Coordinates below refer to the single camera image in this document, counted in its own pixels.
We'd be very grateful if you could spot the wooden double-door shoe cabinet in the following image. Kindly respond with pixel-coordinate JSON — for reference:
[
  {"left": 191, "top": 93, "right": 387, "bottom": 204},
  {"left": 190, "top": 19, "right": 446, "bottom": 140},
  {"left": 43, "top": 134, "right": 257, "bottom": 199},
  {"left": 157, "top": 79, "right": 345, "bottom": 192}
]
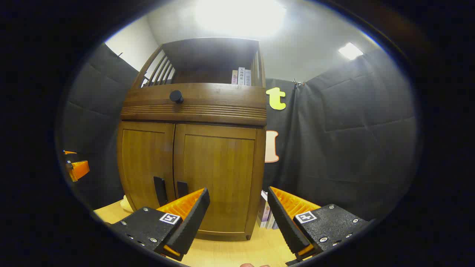
[{"left": 117, "top": 37, "right": 268, "bottom": 241}]

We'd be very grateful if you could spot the black backdrop cloth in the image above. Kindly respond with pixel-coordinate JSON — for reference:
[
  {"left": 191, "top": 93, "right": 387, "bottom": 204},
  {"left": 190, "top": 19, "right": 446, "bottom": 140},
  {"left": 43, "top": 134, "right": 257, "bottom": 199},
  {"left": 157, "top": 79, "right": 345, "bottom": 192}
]
[{"left": 56, "top": 43, "right": 420, "bottom": 223}]

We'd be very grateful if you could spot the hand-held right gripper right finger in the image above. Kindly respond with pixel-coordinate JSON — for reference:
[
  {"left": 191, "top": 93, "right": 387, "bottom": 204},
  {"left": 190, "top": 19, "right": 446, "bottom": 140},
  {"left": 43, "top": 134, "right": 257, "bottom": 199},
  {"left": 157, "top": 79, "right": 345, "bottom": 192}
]
[{"left": 267, "top": 186, "right": 373, "bottom": 267}]

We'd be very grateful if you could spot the small ceiling light panel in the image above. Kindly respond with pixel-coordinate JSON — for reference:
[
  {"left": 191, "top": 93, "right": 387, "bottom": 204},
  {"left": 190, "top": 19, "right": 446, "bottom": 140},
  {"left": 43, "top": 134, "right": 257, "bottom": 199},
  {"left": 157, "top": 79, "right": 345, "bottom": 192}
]
[{"left": 338, "top": 42, "right": 364, "bottom": 60}]

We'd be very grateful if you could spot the large ceiling light panel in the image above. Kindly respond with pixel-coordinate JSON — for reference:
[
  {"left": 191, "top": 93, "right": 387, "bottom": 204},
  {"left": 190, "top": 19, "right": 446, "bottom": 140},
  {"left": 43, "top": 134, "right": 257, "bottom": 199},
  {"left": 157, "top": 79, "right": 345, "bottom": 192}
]
[{"left": 195, "top": 0, "right": 286, "bottom": 37}]

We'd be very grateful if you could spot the wooden shoe cabinet door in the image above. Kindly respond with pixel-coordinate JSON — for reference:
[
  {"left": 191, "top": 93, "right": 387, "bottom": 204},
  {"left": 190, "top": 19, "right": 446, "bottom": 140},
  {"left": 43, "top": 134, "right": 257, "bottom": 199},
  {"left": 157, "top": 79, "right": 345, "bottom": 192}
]
[
  {"left": 117, "top": 121, "right": 176, "bottom": 212},
  {"left": 174, "top": 123, "right": 266, "bottom": 241}
]

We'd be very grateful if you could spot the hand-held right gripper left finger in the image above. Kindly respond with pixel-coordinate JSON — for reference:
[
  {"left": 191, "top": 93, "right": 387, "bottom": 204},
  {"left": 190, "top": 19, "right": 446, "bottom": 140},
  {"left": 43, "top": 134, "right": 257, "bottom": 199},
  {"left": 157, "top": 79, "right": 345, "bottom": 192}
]
[{"left": 106, "top": 187, "right": 210, "bottom": 262}]

